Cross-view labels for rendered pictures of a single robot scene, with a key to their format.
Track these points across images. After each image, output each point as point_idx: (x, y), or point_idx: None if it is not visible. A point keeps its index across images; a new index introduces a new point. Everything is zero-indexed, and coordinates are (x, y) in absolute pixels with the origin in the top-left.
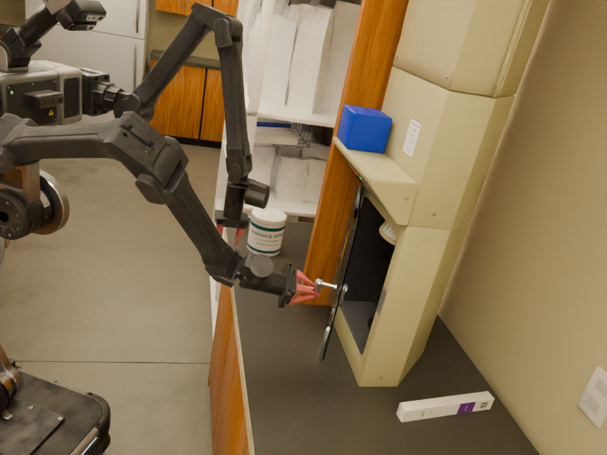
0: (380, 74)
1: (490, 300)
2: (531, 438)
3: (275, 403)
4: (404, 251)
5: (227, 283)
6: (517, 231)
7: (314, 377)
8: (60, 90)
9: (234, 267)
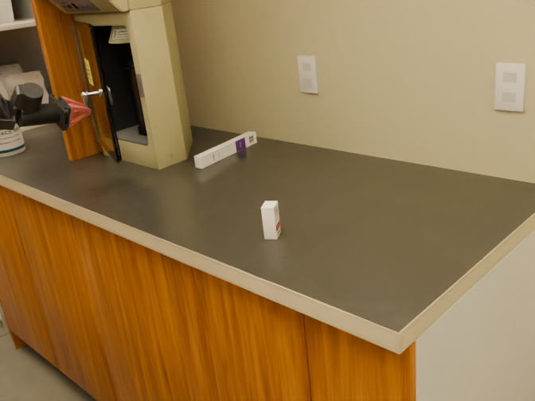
0: None
1: (219, 79)
2: None
3: (103, 198)
4: (137, 33)
5: (8, 124)
6: (208, 14)
7: (122, 180)
8: None
9: (7, 110)
